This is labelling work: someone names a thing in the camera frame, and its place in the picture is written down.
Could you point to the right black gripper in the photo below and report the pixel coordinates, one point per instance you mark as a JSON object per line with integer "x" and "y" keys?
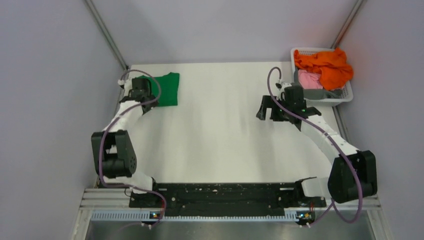
{"x": 267, "y": 102}

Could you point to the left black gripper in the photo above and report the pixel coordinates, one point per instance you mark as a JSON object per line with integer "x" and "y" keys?
{"x": 152, "y": 104}

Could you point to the green t shirt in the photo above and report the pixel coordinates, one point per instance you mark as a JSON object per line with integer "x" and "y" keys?
{"x": 169, "y": 85}

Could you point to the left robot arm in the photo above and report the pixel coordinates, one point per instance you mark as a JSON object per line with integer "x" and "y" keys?
{"x": 115, "y": 159}

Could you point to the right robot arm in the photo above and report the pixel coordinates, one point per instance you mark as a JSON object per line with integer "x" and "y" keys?
{"x": 353, "y": 171}

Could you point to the pink t shirt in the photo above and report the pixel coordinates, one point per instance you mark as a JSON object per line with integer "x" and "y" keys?
{"x": 309, "y": 80}

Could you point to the grey t shirt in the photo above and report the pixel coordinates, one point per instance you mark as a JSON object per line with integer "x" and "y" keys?
{"x": 317, "y": 94}

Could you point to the orange t shirt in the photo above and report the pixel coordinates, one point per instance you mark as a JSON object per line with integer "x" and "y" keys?
{"x": 333, "y": 67}

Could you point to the white plastic basket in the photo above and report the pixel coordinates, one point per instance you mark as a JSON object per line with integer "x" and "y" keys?
{"x": 347, "y": 94}

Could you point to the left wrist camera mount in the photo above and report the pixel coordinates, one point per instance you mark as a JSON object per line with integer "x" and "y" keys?
{"x": 125, "y": 84}

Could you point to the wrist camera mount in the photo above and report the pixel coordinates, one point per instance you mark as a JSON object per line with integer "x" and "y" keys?
{"x": 282, "y": 84}
{"x": 125, "y": 84}

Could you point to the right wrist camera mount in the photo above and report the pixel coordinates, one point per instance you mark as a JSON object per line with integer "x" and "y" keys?
{"x": 282, "y": 84}

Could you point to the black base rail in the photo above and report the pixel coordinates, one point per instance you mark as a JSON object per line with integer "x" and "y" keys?
{"x": 226, "y": 199}

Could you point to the left aluminium frame post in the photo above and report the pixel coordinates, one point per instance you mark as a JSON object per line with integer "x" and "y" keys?
{"x": 101, "y": 25}

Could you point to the aluminium frame post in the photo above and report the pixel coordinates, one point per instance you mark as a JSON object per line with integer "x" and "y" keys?
{"x": 358, "y": 5}
{"x": 101, "y": 25}

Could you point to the right aluminium frame post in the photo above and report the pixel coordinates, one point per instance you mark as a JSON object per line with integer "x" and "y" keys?
{"x": 358, "y": 5}

